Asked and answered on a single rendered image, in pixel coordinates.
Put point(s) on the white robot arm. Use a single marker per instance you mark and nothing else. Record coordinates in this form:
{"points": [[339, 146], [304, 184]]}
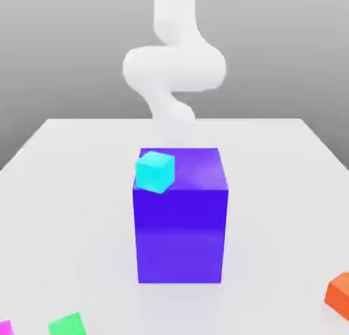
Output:
{"points": [[174, 65]]}

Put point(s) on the small cyan cube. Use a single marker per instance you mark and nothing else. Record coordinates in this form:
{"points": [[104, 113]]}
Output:
{"points": [[154, 173]]}

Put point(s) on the small green cube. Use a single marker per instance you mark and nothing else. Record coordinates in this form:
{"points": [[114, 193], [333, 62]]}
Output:
{"points": [[68, 325]]}

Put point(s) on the small orange cube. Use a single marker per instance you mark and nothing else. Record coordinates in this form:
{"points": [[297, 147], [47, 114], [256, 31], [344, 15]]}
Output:
{"points": [[339, 295]]}

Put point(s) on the small magenta cube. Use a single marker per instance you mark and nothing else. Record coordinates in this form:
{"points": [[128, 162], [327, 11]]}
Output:
{"points": [[5, 328]]}

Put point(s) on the large purple box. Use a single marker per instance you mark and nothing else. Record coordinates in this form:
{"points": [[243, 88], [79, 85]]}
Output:
{"points": [[180, 231]]}

